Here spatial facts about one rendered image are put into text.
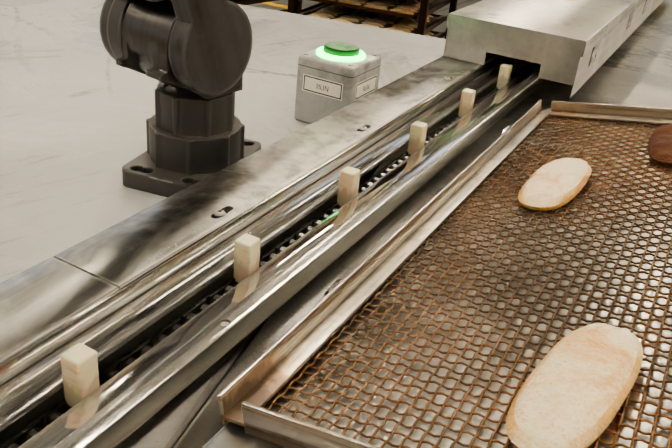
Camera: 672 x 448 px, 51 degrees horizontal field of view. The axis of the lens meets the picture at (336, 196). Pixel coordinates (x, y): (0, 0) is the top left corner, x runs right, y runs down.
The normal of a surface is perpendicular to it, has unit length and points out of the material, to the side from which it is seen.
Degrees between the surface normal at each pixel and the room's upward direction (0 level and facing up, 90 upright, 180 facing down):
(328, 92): 90
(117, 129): 0
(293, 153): 0
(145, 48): 93
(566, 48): 90
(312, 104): 90
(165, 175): 0
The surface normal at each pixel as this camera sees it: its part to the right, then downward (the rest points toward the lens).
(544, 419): -0.10, -0.87
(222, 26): 0.80, 0.33
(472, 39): -0.49, 0.35
